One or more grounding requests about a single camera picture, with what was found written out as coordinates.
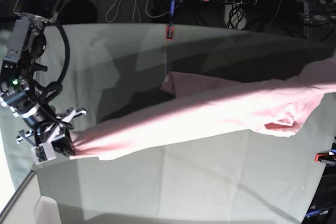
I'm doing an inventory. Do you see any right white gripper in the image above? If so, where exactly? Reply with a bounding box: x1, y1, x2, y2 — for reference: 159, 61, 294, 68
16, 107, 87, 165

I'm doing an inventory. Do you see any pink t-shirt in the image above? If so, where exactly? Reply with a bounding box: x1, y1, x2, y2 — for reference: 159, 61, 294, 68
71, 57, 335, 161

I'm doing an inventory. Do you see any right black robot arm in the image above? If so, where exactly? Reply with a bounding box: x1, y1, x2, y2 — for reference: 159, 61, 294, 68
1, 0, 87, 165

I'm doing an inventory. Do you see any middle red black clamp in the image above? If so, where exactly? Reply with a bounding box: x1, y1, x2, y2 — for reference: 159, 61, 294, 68
166, 0, 175, 40

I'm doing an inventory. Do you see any red black clamp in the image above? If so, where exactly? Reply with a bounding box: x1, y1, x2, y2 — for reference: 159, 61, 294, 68
166, 0, 175, 40
314, 150, 335, 166

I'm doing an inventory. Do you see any right red black clamp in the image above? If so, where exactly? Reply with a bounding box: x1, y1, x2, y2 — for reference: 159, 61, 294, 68
314, 150, 335, 166

